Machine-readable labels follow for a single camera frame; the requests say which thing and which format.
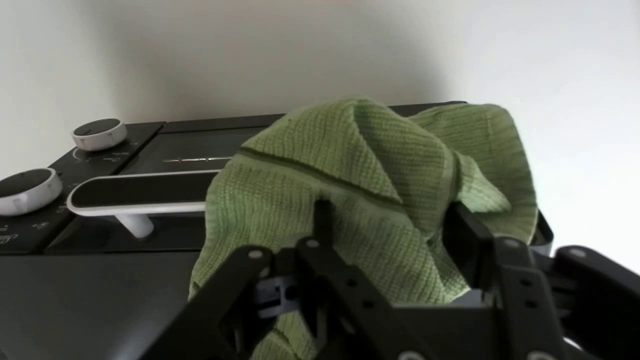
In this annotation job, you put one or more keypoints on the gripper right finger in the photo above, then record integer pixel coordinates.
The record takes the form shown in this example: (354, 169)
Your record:
(520, 290)

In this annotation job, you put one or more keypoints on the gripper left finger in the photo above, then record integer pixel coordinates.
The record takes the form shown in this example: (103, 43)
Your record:
(327, 280)

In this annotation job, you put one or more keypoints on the green waffle towel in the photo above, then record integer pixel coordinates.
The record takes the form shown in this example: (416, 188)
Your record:
(360, 175)

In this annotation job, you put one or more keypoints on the toaster oven door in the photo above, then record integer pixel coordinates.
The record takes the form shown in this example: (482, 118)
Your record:
(165, 165)

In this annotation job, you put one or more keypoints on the black toaster oven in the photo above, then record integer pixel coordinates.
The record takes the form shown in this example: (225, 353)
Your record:
(125, 210)

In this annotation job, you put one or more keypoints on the silver black oven knob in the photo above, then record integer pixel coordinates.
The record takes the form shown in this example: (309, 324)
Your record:
(27, 187)
(100, 132)

